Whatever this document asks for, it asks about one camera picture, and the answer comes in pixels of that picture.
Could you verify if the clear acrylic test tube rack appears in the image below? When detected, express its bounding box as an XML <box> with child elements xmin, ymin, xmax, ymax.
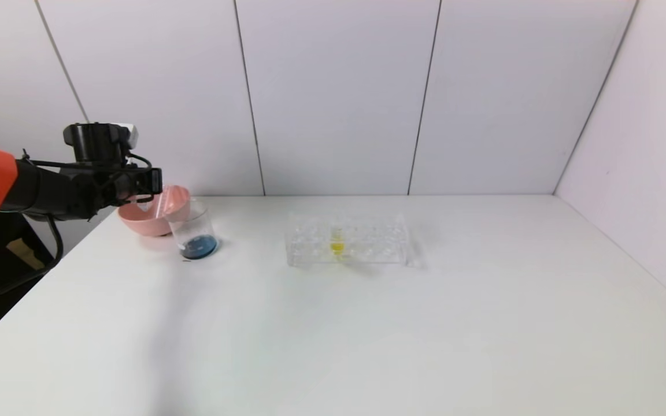
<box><xmin>285</xmin><ymin>210</ymin><xmax>412</xmax><ymax>267</ymax></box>

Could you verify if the red pigment test tube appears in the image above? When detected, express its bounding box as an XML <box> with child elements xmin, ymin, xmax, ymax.
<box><xmin>157</xmin><ymin>184</ymin><xmax>175</xmax><ymax>219</ymax></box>

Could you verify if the clear glass beaker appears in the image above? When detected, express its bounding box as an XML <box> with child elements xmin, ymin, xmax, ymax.
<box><xmin>166</xmin><ymin>199</ymin><xmax>220</xmax><ymax>261</ymax></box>

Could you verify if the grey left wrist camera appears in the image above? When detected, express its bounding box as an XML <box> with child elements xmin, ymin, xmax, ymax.
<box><xmin>110</xmin><ymin>123</ymin><xmax>139</xmax><ymax>146</ymax></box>

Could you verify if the yellow pigment test tube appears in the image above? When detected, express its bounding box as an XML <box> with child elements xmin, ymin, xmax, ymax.
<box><xmin>329</xmin><ymin>222</ymin><xmax>346</xmax><ymax>258</ymax></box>

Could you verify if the pink bowl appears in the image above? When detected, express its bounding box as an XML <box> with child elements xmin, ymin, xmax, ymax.
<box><xmin>118</xmin><ymin>185</ymin><xmax>192</xmax><ymax>237</ymax></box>

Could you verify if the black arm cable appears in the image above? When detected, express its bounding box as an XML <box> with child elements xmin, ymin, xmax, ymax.
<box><xmin>0</xmin><ymin>217</ymin><xmax>64</xmax><ymax>307</ymax></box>

